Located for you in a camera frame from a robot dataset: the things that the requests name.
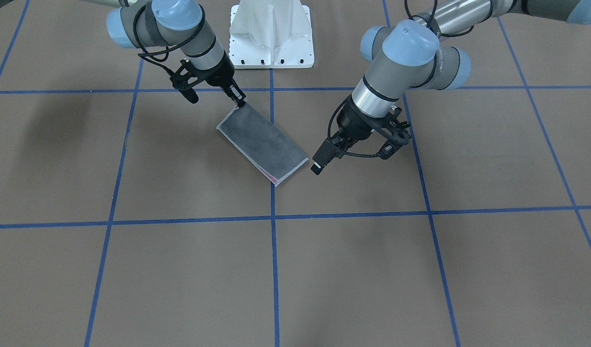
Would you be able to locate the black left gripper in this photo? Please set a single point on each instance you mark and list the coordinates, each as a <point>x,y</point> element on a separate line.
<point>354,122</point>

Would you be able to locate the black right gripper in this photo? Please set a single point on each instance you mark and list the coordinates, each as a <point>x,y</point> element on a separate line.
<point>221,73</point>

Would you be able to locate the pink and grey towel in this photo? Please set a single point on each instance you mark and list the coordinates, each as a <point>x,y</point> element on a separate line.
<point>273,153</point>

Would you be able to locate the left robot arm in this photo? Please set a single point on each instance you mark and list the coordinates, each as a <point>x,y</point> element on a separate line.
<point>410,56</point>

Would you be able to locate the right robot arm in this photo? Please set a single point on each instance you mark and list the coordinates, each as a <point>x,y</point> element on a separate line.
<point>176,36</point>

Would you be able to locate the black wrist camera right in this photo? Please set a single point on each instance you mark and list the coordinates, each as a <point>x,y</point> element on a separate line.
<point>186,77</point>

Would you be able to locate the white pedestal column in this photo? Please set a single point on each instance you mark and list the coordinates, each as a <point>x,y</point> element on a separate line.
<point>271,34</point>

